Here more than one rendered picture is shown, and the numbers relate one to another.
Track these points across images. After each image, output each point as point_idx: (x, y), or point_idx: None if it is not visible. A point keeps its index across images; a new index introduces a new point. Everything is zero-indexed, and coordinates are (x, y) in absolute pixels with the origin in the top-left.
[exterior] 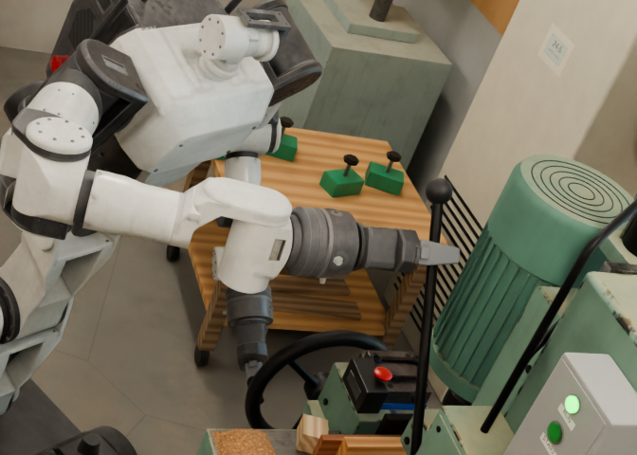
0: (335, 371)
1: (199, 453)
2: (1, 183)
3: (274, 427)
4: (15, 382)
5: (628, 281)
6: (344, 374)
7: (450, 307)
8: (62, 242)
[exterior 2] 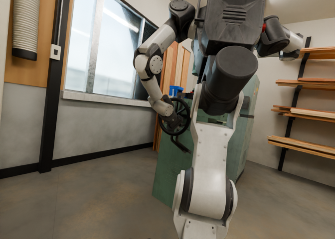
0: (189, 99)
1: (220, 118)
2: (299, 52)
3: (177, 131)
4: None
5: None
6: (191, 97)
7: None
8: (228, 115)
